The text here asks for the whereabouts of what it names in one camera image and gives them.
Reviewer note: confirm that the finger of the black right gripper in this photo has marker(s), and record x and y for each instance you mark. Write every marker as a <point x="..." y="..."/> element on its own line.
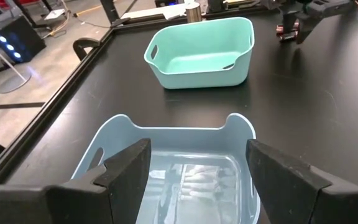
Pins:
<point x="308" y="26"/>
<point x="289" y="21"/>

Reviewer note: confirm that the stainless steel cup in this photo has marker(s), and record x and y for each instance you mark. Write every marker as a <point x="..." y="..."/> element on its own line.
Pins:
<point x="194" y="13"/>

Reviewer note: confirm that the black table clamp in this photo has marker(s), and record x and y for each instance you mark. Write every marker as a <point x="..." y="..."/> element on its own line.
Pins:
<point x="84" y="43"/>

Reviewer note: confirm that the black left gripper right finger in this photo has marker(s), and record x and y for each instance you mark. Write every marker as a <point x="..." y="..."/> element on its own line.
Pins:
<point x="306" y="199"/>

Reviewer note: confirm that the light blue plastic bin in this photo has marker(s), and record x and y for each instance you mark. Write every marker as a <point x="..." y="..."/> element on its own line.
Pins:
<point x="172" y="138"/>

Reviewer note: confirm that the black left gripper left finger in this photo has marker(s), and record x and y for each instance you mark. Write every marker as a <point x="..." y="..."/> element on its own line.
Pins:
<point x="73" y="202"/>

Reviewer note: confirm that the black frame post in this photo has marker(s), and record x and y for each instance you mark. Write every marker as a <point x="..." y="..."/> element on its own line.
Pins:
<point x="110" y="12"/>

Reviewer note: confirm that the white paper sheet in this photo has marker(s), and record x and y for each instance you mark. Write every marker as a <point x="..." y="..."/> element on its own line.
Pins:
<point x="55" y="14"/>

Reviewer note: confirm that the black computer with blue lights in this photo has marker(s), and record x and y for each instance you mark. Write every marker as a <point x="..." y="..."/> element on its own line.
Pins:
<point x="17" y="37"/>

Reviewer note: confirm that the teal plastic bin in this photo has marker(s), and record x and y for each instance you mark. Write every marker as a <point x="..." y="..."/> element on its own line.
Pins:
<point x="197" y="76"/>

